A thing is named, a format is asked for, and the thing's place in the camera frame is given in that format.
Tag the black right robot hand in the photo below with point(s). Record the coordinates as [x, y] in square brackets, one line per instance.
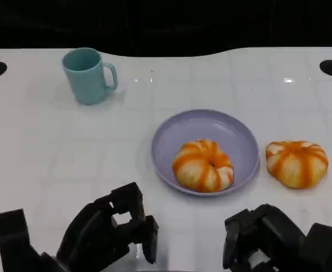
[270, 229]

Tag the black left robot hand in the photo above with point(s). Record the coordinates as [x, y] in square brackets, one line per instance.
[95, 235]

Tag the orange white toy bread roll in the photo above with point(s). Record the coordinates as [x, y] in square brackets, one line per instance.
[200, 170]
[296, 165]

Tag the lilac plate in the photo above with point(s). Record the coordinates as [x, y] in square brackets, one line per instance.
[166, 141]

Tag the pale green mug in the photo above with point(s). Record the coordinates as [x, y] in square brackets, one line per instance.
[84, 82]

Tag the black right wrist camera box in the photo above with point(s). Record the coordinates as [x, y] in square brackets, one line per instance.
[327, 249]

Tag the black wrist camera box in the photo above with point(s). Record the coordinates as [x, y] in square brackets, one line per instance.
[13, 238]
[327, 249]

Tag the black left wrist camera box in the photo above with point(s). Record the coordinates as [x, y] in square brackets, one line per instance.
[13, 238]

